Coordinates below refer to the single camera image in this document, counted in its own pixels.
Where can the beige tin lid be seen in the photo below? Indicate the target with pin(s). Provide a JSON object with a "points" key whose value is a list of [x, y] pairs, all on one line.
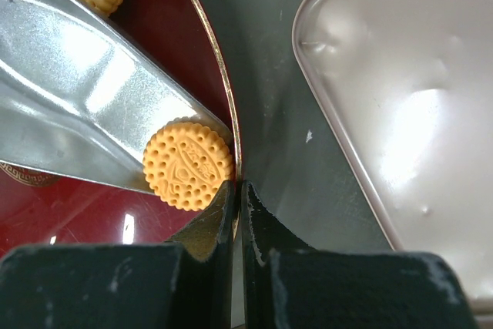
{"points": [[406, 86]]}

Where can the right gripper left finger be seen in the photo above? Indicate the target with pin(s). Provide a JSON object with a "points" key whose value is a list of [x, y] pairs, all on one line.
{"points": [[202, 280]]}

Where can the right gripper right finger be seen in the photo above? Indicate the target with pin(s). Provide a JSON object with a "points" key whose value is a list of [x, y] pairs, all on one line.
{"points": [[280, 271]]}

